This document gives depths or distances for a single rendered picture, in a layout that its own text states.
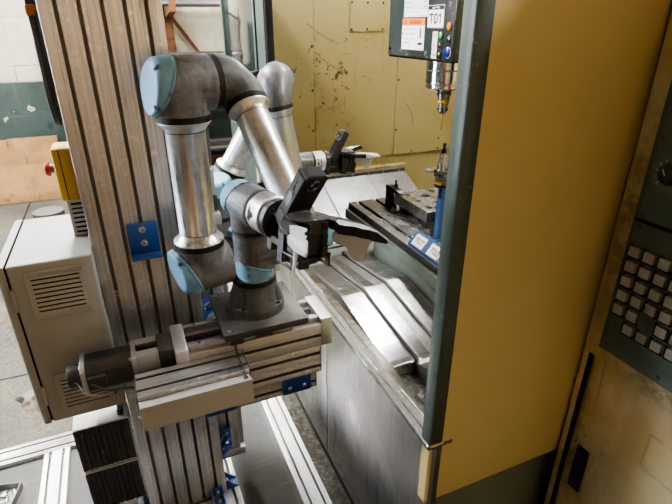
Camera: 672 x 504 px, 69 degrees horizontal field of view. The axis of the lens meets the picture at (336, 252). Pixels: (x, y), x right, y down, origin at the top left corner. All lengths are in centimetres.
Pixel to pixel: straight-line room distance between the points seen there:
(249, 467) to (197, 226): 116
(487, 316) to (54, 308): 104
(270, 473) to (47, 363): 94
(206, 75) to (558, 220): 80
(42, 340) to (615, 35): 145
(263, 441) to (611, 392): 130
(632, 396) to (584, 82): 76
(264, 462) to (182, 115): 141
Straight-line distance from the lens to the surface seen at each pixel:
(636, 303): 126
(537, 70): 102
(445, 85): 209
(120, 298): 144
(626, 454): 152
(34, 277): 136
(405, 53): 203
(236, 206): 90
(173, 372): 131
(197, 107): 109
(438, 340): 112
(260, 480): 202
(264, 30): 209
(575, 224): 122
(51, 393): 154
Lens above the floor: 174
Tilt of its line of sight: 25 degrees down
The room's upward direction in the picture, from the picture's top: straight up
